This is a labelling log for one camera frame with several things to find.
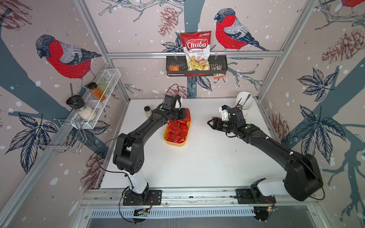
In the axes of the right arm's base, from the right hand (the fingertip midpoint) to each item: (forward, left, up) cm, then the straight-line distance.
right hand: (210, 122), depth 84 cm
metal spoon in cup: (+26, -30, -5) cm, 40 cm away
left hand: (+7, +13, +1) cm, 15 cm away
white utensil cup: (+26, -28, -6) cm, 39 cm away
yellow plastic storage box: (-8, +22, -13) cm, 27 cm away
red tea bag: (+6, +14, -2) cm, 15 cm away
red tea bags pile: (+1, +21, -13) cm, 25 cm away
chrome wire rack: (-22, +65, +18) cm, 71 cm away
